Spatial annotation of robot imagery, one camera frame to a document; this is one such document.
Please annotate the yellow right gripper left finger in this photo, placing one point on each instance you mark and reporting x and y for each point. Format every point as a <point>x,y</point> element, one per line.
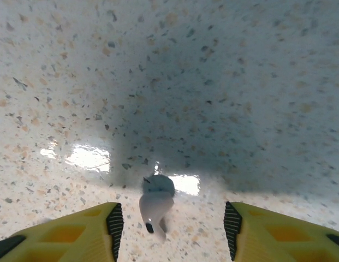
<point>76,240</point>

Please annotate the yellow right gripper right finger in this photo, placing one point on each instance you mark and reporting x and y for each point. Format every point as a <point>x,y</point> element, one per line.
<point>273,240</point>

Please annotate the small purple screw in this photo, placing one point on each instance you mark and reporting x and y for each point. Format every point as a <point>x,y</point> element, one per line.
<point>155,207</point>

